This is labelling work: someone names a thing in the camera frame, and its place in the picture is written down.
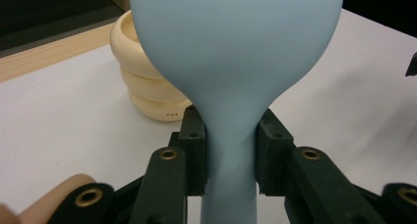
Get wooden table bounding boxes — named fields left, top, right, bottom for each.
left=0, top=22, right=115, bottom=84

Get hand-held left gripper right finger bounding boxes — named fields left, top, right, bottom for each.
left=255, top=108, right=296, bottom=197

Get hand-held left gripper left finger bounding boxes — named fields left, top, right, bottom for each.
left=178, top=105, right=209, bottom=197

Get cream ringed cup with duck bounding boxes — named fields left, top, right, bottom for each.
left=109, top=10, right=195, bottom=123

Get white table board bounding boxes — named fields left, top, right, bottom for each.
left=0, top=8, right=417, bottom=224

